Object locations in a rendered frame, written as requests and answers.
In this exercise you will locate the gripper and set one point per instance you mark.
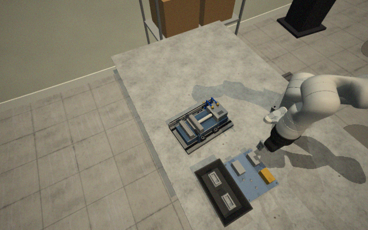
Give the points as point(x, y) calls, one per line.
point(281, 134)

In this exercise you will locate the yellow brass block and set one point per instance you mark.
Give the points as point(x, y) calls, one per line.
point(266, 176)

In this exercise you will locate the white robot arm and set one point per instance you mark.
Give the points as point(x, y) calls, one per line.
point(309, 98)

